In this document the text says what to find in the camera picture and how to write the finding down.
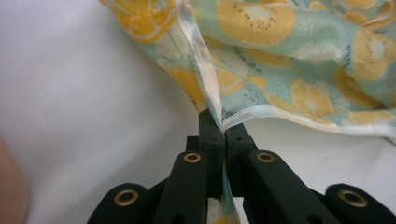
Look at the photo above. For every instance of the citrus print teal silk scarf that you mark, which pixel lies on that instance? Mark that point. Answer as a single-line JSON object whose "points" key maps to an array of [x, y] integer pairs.
{"points": [[280, 62]]}

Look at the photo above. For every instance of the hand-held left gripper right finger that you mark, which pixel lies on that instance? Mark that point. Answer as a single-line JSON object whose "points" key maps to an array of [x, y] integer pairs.
{"points": [[236, 155]]}

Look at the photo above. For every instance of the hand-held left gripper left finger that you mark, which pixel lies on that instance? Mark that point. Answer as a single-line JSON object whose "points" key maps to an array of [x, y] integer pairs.
{"points": [[213, 149]]}

